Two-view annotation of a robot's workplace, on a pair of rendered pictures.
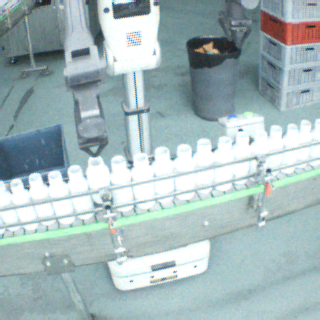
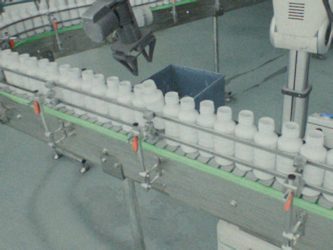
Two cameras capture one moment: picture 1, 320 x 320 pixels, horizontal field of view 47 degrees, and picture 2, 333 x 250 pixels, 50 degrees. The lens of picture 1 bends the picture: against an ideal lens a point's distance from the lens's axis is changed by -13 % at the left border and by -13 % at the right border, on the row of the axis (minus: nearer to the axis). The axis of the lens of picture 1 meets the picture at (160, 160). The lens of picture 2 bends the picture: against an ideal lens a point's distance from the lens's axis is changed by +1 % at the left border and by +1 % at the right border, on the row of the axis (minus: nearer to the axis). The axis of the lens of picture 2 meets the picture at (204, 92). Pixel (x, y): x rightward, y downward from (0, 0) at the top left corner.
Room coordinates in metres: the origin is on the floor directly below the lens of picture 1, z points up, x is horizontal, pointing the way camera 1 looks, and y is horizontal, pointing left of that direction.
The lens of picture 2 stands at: (0.29, -0.60, 1.63)
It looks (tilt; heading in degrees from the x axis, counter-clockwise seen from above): 27 degrees down; 46
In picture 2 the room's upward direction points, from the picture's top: 3 degrees counter-clockwise
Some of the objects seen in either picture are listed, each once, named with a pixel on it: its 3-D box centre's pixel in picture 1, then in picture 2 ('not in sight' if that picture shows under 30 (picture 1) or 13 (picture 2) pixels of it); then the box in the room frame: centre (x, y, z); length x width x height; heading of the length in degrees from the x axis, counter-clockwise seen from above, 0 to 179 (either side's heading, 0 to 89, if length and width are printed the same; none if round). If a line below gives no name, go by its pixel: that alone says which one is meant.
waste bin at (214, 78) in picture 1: (214, 78); not in sight; (2.92, -0.48, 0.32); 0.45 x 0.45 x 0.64
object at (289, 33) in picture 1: (297, 24); not in sight; (3.16, -1.32, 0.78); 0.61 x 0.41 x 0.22; 109
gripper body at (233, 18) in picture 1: (234, 10); not in sight; (1.08, -0.24, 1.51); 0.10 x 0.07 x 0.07; 12
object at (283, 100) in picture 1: (293, 86); not in sight; (3.15, -1.31, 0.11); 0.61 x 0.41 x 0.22; 108
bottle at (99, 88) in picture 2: (23, 204); (102, 98); (0.77, 0.40, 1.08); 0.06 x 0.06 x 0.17
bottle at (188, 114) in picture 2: (142, 181); (188, 124); (0.85, 0.05, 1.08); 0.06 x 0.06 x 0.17
